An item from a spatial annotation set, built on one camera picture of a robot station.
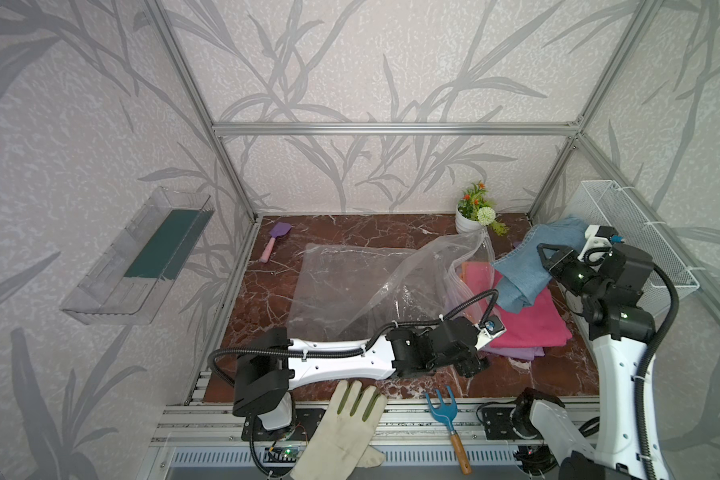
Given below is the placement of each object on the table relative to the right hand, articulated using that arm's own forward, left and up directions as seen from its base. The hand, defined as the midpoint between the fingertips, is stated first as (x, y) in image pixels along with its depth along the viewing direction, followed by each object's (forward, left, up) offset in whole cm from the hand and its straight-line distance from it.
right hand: (538, 244), depth 69 cm
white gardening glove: (-35, +47, -31) cm, 66 cm away
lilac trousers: (-15, -3, -30) cm, 34 cm away
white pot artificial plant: (+30, +4, -18) cm, 35 cm away
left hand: (-18, +13, -14) cm, 27 cm away
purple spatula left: (+35, +76, -32) cm, 90 cm away
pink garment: (-7, -9, -27) cm, 29 cm away
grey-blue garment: (-7, +5, -1) cm, 8 cm away
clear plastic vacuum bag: (+7, +47, -33) cm, 58 cm away
